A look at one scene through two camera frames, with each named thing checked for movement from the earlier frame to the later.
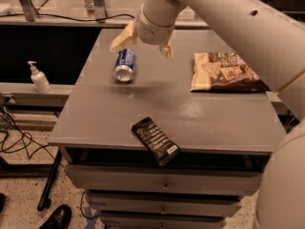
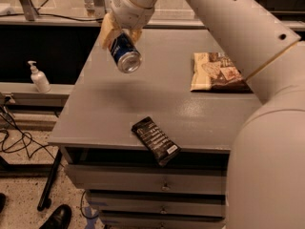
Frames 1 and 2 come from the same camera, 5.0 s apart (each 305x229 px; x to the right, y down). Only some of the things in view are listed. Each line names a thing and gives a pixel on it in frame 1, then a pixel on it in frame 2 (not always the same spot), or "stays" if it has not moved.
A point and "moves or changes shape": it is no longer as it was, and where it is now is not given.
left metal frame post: (30, 10) stays
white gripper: (153, 32) -> (128, 12)
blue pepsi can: (126, 64) moves or changes shape
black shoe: (60, 219) stays
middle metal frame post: (98, 1) stays
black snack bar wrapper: (164, 149) stays
